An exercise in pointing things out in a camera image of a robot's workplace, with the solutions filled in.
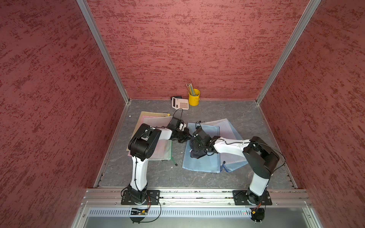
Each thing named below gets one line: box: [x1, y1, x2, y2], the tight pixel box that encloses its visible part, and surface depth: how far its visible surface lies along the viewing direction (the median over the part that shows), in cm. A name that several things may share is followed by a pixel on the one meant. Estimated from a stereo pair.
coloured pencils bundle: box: [185, 82, 197, 96], surface depth 112 cm
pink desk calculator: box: [170, 95, 189, 110], surface depth 120 cm
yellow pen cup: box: [188, 88, 201, 107], surface depth 116 cm
